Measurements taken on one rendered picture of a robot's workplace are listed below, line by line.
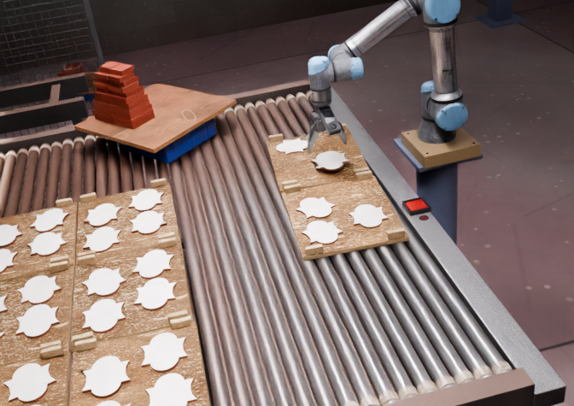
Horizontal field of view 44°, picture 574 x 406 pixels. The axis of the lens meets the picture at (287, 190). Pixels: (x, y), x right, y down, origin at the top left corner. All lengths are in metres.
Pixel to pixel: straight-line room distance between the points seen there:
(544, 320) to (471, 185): 1.21
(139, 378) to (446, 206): 1.56
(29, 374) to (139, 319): 0.33
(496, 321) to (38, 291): 1.38
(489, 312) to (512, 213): 2.10
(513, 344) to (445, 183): 1.12
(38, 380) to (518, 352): 1.26
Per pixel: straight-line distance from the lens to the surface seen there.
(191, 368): 1.94
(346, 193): 2.53
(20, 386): 2.06
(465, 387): 1.80
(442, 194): 2.97
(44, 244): 2.58
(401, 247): 2.28
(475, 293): 2.11
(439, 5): 2.51
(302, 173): 2.68
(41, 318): 2.25
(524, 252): 3.83
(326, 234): 2.31
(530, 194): 4.30
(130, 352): 2.04
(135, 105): 3.01
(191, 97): 3.21
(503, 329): 2.01
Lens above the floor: 2.27
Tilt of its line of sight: 31 degrees down
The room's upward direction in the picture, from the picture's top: 7 degrees counter-clockwise
